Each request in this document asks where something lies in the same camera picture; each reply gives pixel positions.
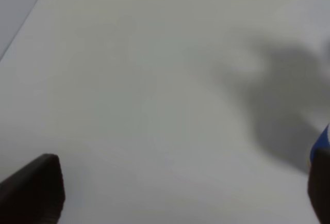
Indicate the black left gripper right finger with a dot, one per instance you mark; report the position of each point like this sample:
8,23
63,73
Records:
318,185

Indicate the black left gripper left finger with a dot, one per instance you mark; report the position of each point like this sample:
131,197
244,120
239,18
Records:
35,193

